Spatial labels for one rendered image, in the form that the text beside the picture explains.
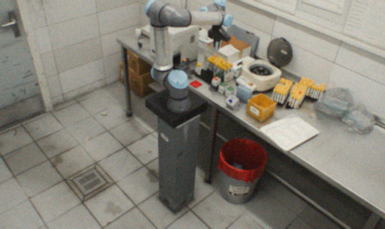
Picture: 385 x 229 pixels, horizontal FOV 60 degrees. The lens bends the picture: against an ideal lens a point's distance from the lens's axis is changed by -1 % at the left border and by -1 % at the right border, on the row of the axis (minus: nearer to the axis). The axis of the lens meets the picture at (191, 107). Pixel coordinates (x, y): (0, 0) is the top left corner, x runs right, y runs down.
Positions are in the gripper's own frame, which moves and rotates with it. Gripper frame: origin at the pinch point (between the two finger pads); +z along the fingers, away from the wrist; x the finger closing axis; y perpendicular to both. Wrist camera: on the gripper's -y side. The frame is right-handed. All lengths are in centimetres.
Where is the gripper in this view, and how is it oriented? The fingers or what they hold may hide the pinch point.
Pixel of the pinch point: (217, 50)
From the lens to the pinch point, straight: 236.5
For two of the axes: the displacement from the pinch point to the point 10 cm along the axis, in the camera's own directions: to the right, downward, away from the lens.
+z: -0.5, 7.9, 6.1
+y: -6.9, -4.7, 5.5
